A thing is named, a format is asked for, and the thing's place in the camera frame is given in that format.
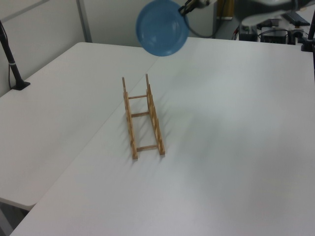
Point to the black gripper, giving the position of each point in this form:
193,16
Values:
205,2

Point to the blue round plate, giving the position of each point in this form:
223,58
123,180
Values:
161,28

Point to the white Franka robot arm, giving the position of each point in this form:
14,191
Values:
261,8

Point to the wooden plate rack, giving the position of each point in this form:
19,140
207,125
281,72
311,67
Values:
144,118

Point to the tan wooden board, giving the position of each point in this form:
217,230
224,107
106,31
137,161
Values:
226,8

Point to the black electronics box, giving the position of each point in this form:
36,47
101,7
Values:
273,37

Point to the black keyboard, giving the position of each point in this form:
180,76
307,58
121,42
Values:
295,18

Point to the black pole with clamp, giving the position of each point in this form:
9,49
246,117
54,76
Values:
309,37

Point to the black pole with white band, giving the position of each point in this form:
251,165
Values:
11,61

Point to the grey partition post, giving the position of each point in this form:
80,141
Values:
85,20

